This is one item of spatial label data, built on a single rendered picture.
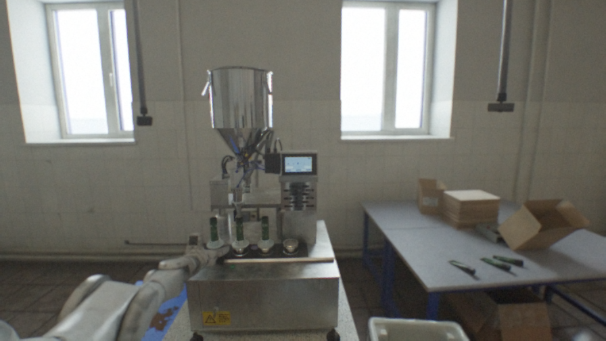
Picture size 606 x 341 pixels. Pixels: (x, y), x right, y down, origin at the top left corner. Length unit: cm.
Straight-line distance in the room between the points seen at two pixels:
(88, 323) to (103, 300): 4
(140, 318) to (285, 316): 72
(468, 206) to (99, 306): 211
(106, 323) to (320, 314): 80
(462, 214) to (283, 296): 158
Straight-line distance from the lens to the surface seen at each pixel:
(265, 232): 104
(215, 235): 109
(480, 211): 226
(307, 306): 105
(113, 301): 44
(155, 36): 292
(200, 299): 108
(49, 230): 391
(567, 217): 216
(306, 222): 109
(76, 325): 41
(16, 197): 404
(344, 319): 122
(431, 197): 235
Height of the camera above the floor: 161
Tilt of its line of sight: 8 degrees down
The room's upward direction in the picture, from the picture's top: straight up
